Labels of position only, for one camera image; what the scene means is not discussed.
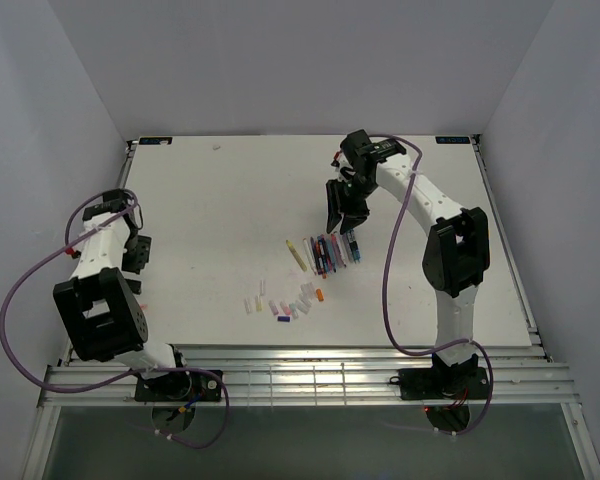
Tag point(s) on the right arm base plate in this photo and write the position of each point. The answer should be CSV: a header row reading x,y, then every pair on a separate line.
x,y
426,384

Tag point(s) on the pink pen cap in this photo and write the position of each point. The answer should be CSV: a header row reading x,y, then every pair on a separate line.
x,y
285,308

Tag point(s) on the yellow pen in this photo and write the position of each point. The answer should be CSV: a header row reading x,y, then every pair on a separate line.
x,y
296,255

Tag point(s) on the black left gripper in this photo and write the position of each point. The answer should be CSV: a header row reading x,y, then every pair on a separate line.
x,y
142,250

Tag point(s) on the aluminium frame rail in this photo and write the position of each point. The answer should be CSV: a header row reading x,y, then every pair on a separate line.
x,y
276,377

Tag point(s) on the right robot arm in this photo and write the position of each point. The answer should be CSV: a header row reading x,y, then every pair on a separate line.
x,y
455,259

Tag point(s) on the violet pen cap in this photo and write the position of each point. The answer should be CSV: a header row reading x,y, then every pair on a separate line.
x,y
273,307

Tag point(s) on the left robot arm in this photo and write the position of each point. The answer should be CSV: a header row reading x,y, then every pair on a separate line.
x,y
98,304

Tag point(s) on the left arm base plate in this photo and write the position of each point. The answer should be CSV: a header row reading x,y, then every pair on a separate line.
x,y
190,385

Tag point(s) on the green pen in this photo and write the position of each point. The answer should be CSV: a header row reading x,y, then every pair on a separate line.
x,y
347,235

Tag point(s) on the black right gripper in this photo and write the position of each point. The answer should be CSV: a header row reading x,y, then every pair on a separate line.
x,y
335,209

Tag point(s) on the orange red gel pen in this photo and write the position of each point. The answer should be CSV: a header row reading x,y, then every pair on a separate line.
x,y
321,260

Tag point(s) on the purple gel pen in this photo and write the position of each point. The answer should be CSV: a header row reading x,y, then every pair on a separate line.
x,y
316,256

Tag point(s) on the violet pen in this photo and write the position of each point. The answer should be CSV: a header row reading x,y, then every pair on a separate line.
x,y
347,249

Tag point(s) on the light blue gel pen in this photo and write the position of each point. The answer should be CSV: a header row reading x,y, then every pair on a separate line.
x,y
325,255

